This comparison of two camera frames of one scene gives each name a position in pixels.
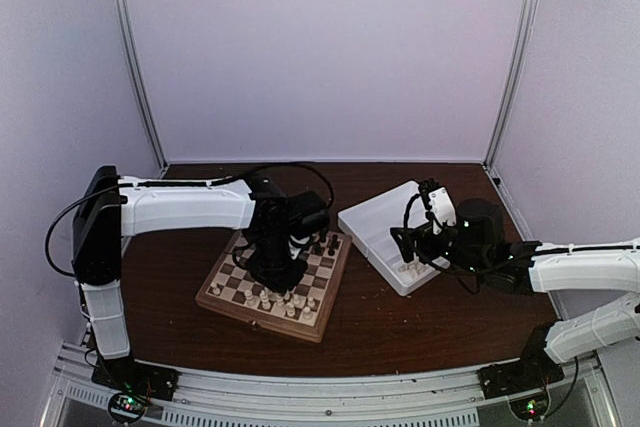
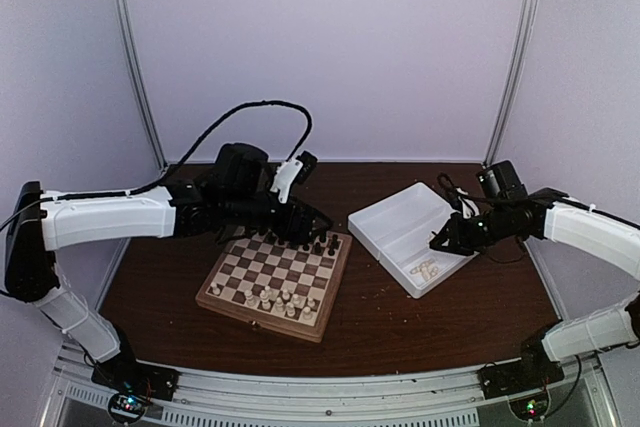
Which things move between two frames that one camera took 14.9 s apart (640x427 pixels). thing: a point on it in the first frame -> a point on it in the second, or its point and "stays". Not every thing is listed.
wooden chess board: (301, 311) stays
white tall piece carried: (264, 296) stays
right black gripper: (409, 236) -> (458, 243)
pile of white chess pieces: (413, 269) -> (427, 270)
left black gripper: (281, 283) -> (299, 235)
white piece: (251, 302) stays
